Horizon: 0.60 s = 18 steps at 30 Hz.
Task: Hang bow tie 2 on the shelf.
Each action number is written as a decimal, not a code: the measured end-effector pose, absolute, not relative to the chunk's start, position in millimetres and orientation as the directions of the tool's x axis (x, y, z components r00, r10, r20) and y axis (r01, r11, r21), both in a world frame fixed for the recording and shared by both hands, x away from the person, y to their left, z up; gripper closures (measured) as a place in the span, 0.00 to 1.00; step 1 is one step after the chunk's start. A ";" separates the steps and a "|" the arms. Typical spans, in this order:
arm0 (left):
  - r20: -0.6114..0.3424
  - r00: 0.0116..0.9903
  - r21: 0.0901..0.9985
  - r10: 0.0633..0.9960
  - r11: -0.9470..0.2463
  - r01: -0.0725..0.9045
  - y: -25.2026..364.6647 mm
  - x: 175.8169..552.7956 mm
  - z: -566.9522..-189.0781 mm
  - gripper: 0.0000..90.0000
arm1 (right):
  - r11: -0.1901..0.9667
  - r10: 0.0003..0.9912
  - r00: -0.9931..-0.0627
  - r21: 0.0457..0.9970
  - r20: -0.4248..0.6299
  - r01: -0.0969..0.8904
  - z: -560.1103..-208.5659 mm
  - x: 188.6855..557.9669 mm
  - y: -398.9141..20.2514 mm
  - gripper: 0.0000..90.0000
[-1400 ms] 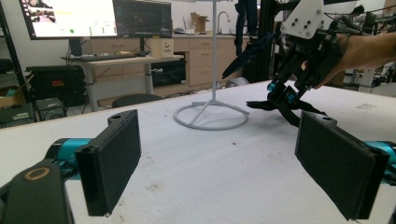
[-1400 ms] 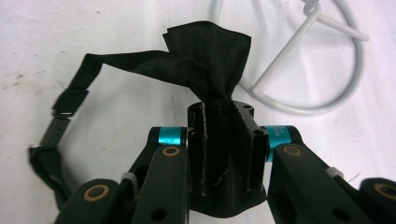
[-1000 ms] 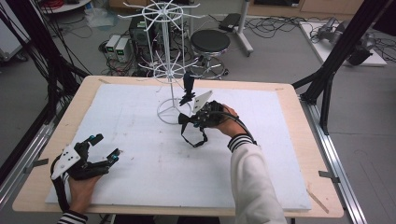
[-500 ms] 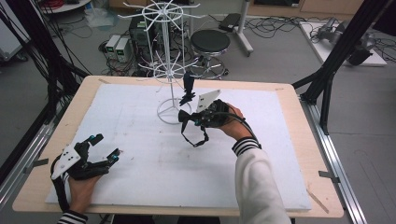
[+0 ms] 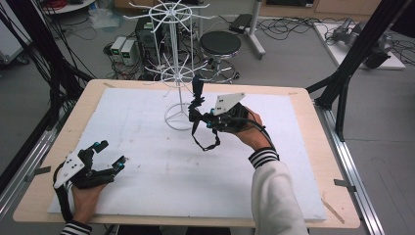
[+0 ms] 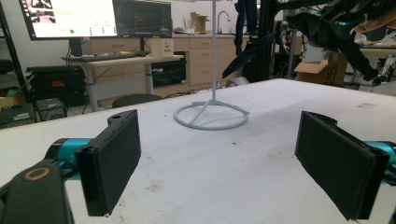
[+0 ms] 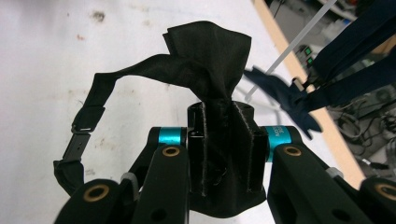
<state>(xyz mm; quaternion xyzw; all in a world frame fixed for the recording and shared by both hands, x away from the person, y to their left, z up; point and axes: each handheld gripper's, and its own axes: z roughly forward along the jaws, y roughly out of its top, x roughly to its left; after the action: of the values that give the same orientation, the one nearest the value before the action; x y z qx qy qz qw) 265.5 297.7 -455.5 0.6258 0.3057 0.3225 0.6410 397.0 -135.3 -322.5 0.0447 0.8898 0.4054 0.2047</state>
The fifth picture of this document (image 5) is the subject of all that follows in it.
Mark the black flat box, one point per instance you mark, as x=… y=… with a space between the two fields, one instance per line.
x=240 y=22

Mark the white floor platform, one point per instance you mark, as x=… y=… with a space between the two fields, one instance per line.
x=342 y=54

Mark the grey metal clamp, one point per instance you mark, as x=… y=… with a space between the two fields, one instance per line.
x=38 y=171
x=344 y=184

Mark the grey power supply unit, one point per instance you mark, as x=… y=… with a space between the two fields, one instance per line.
x=128 y=52
x=117 y=47

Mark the aluminium rail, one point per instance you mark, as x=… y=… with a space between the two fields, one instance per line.
x=29 y=163
x=345 y=156

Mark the white stand post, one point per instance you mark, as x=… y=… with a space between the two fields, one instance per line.
x=254 y=19

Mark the dark robot device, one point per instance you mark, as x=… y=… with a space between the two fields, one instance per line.
x=377 y=57

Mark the white round table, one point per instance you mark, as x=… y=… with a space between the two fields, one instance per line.
x=71 y=7

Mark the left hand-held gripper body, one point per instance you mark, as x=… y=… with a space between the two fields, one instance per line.
x=69 y=167

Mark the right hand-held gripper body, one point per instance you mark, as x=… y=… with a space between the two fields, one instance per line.
x=228 y=102

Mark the grey robot device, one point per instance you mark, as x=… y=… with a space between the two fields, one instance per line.
x=345 y=31

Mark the clear plastic bag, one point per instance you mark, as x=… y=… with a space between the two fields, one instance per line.
x=104 y=18

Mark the thin wooden stick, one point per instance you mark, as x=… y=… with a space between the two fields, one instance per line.
x=332 y=210

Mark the person's left hand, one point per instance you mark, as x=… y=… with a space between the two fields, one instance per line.
x=85 y=203

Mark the white case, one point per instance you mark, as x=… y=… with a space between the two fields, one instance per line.
x=11 y=42

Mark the white foam mat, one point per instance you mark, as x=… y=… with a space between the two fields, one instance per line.
x=147 y=182

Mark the black round stool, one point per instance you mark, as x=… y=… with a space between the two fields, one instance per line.
x=220 y=42

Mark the black computer tower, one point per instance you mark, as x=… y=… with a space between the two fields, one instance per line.
x=147 y=36

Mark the black metal frame stand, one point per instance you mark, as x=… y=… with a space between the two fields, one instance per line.
x=359 y=49

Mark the wooden cabinet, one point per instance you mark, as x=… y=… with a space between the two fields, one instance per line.
x=342 y=6

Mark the black bow tie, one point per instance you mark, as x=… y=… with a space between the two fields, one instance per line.
x=197 y=86
x=195 y=116

